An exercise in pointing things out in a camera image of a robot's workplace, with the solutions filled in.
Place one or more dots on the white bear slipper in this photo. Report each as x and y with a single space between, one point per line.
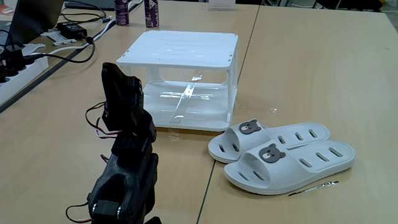
280 174
255 138

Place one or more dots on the white plastic shelf box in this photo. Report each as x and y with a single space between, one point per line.
183 49

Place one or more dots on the purple drink can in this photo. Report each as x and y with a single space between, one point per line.
122 12
151 14

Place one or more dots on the thin metal rod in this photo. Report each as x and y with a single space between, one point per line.
314 187

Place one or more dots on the black power adapter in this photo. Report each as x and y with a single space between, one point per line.
71 29

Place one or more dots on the white printed plastic part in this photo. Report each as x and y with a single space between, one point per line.
59 37

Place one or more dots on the white power strip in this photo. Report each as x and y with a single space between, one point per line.
21 77

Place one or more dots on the black laptop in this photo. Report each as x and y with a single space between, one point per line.
34 18

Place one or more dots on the black power plug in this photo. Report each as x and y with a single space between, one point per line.
14 60

